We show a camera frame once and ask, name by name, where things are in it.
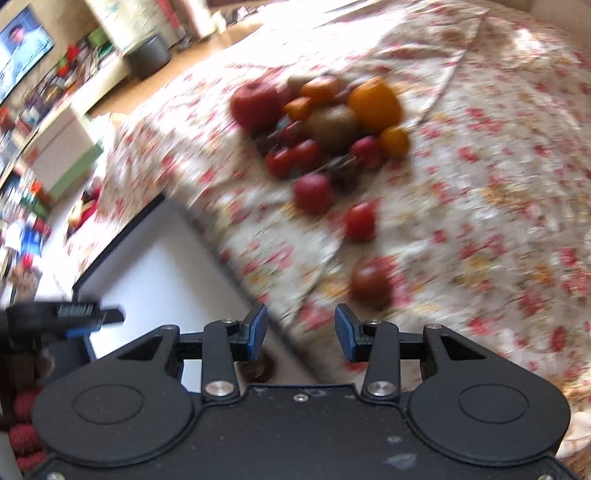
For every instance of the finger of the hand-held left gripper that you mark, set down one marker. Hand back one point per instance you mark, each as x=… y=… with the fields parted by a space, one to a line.
x=112 y=316

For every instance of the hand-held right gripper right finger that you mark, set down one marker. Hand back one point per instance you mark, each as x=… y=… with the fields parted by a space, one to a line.
x=346 y=333

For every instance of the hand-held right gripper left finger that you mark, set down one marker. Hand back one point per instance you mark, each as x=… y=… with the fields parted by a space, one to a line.
x=255 y=333

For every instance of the brown round fruit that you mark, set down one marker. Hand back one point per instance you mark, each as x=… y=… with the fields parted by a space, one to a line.
x=255 y=369

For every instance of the dark red tomato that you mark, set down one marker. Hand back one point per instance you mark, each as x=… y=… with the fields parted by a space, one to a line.
x=371 y=282

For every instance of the white box with black rim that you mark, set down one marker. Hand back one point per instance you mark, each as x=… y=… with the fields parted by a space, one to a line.
x=161 y=277

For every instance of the cluttered shelf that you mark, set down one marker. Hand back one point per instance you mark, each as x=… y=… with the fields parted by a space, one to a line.
x=27 y=217

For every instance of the red and black toy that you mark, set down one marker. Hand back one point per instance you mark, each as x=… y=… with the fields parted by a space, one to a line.
x=85 y=207

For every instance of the pile of assorted fruit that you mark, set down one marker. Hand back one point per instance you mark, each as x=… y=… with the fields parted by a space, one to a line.
x=286 y=221

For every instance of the red knitted cloth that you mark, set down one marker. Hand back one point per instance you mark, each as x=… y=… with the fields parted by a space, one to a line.
x=25 y=438

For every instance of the red plum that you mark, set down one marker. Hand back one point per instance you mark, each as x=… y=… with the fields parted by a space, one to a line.
x=314 y=194

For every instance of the dark purple plum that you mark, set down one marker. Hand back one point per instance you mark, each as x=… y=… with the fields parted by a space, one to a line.
x=266 y=142
x=345 y=174

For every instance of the white and green cabinet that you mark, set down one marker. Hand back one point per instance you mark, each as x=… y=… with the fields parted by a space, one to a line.
x=64 y=152

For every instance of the small tangerine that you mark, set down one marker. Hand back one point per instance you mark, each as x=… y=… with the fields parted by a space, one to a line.
x=299 y=109
x=395 y=141

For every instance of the floral bedsheet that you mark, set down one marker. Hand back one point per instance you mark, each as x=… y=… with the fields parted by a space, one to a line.
x=508 y=207

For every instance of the red apple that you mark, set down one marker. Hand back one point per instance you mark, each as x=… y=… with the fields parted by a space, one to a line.
x=255 y=107

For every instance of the large orange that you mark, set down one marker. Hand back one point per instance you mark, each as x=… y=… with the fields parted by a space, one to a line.
x=375 y=104

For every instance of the small brown kiwi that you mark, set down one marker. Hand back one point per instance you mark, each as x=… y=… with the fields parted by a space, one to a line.
x=298 y=82

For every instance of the grey waste bin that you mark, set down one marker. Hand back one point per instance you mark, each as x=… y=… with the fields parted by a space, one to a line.
x=148 y=57

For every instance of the television screen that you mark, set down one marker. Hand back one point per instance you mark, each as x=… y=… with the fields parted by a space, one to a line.
x=21 y=50

